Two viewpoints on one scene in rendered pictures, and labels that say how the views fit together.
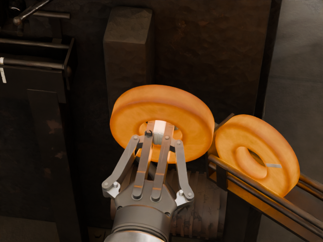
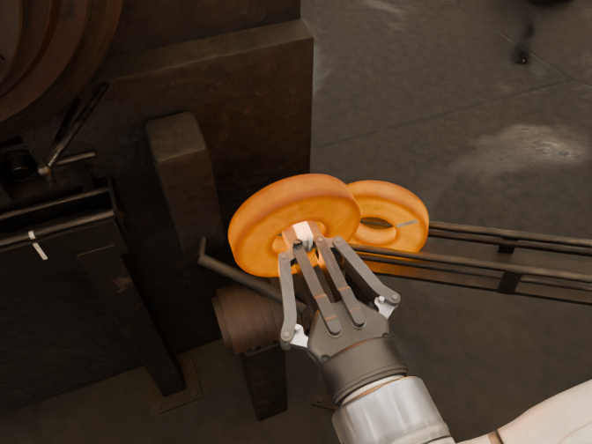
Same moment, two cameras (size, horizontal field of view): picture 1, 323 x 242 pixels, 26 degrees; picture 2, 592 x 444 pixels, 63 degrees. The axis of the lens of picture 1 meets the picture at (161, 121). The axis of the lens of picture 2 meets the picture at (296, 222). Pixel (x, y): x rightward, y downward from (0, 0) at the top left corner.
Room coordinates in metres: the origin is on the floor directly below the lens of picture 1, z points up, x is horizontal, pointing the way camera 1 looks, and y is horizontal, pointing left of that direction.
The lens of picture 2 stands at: (0.36, 0.17, 1.28)
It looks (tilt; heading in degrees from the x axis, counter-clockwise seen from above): 51 degrees down; 331
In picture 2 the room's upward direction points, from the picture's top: straight up
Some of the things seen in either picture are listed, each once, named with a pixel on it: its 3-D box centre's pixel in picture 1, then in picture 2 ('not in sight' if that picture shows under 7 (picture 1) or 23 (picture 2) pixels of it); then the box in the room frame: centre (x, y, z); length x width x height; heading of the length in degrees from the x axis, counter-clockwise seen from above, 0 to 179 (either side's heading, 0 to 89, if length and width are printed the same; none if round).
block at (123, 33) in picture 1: (131, 68); (188, 187); (0.93, 0.06, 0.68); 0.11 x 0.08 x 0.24; 172
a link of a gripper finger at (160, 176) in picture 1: (161, 171); (336, 284); (0.58, 0.00, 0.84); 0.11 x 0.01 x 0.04; 170
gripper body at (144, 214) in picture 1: (144, 212); (352, 347); (0.51, 0.02, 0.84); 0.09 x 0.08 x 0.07; 171
